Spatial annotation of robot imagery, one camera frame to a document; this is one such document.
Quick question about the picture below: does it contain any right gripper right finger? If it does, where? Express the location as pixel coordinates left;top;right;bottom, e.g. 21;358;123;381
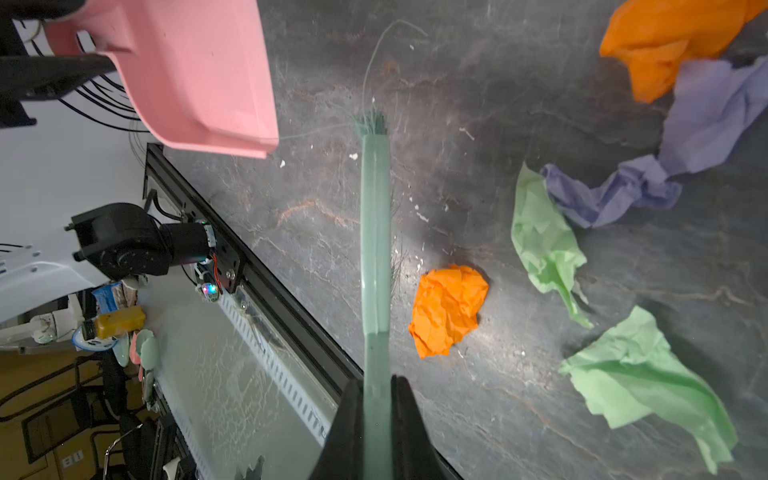
391;375;446;480

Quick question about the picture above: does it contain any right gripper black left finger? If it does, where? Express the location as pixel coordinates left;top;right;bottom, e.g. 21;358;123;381
309;380;363;480

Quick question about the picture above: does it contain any teal hand brush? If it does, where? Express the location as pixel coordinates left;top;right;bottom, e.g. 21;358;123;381
359;111;394;479

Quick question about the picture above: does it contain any pink plastic dustpan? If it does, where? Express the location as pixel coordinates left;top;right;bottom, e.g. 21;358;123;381
44;0;279;159

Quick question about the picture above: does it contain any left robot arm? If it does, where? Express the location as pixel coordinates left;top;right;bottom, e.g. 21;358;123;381
1;127;213;321

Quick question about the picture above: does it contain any orange paper scrap centre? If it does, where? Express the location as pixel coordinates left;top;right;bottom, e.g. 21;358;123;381
408;265;489;359

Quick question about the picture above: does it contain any orange paper scrap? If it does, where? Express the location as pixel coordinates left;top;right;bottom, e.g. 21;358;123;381
408;265;489;359
599;0;767;103

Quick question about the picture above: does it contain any green paper scrap front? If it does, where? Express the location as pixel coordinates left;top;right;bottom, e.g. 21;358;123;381
559;306;738;474

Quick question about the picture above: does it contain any yellow object outside cell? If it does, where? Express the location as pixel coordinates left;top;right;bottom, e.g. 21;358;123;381
93;305;146;339

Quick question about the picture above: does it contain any small green scrap right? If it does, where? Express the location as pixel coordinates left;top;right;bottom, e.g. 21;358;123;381
511;165;593;329

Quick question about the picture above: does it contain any purple paper scrap right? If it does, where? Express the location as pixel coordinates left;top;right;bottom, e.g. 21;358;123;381
542;56;767;228

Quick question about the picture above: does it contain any orange paper scrap far right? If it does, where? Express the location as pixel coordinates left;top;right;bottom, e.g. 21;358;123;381
599;0;767;103

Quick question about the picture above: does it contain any grey slotted cable duct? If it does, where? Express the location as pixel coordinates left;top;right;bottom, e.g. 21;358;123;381
218;289;337;445

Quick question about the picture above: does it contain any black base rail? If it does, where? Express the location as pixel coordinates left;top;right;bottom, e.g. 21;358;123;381
145;143;364;403

